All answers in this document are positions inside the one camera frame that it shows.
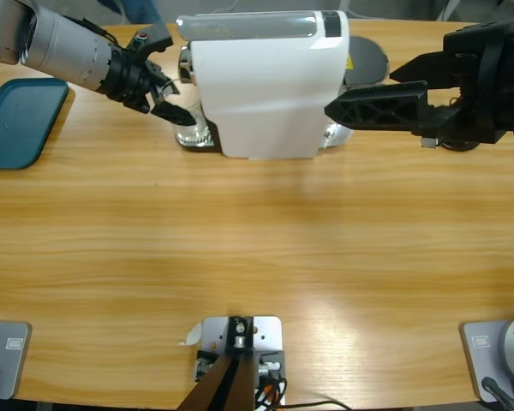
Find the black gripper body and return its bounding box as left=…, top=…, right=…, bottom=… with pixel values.
left=102, top=45, right=179, bottom=115
left=421, top=19, right=514, bottom=149

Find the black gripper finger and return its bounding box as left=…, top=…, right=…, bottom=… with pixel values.
left=152, top=101, right=197, bottom=127
left=389, top=50, right=455, bottom=91
left=324, top=80, right=449, bottom=137
left=132, top=23, right=174, bottom=65

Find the clear drinking glass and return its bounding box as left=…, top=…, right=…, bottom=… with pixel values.
left=166, top=79, right=211, bottom=146

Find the white capsule coffee machine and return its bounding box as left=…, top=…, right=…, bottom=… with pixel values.
left=174, top=9, right=390, bottom=162

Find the person in blue jeans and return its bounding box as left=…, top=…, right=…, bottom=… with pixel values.
left=119, top=0, right=164, bottom=25

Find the white chair leg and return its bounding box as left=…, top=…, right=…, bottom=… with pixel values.
left=440, top=0, right=462, bottom=21

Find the teal plastic tray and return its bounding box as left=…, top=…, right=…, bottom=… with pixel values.
left=0, top=77, right=70, bottom=170

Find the white paper scrap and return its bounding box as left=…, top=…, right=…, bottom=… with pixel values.
left=178, top=323, right=203, bottom=347

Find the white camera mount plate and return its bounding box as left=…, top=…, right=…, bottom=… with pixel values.
left=196, top=315, right=286, bottom=406

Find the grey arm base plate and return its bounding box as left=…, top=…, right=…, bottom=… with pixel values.
left=0, top=320, right=33, bottom=400
left=460, top=315, right=514, bottom=403

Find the dark camera mount post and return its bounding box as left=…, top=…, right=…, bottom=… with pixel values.
left=175, top=315, right=257, bottom=411

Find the black cable at mount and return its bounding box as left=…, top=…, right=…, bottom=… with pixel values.
left=282, top=400, right=355, bottom=411

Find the black base cable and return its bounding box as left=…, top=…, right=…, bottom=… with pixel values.
left=481, top=376, right=514, bottom=411

